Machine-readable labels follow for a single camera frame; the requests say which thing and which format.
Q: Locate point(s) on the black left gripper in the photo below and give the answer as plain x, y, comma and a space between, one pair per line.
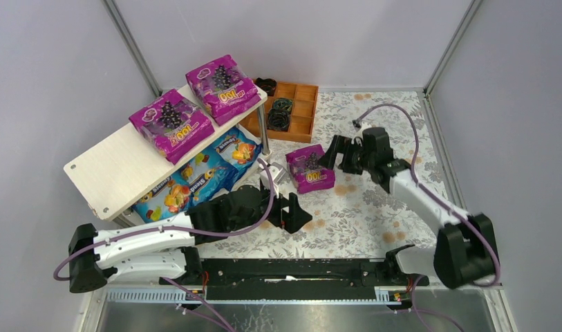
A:
277, 211

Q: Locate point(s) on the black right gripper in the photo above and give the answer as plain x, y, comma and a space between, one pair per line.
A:
344, 154

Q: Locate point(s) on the purple candy bag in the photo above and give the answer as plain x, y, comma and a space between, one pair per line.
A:
305, 171
223, 89
172, 124

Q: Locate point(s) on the blue candy bag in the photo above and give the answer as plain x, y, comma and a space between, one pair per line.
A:
207, 173
237, 149
168, 198

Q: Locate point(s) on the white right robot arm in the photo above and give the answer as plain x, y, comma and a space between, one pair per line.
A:
465, 247

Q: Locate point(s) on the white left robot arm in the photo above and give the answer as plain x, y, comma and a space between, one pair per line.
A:
168, 248

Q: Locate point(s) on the white wooden two-tier shelf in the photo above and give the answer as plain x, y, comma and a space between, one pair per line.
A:
116, 172

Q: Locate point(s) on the black coiled item bottom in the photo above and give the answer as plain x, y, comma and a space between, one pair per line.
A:
278, 120

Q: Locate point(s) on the black coiled item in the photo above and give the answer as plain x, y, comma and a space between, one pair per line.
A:
278, 120
283, 104
268, 85

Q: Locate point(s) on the floral patterned table mat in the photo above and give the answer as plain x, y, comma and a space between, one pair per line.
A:
355, 218

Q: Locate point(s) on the black coiled item middle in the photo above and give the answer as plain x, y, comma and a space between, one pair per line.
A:
283, 104

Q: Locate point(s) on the black coiled item top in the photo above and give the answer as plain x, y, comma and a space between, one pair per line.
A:
268, 85

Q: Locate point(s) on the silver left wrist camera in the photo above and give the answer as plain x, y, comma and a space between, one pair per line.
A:
273, 175

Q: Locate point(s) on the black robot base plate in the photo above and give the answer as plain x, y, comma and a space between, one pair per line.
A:
321, 275

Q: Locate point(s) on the slotted cable duct rail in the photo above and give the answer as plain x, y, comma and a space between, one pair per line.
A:
354, 296

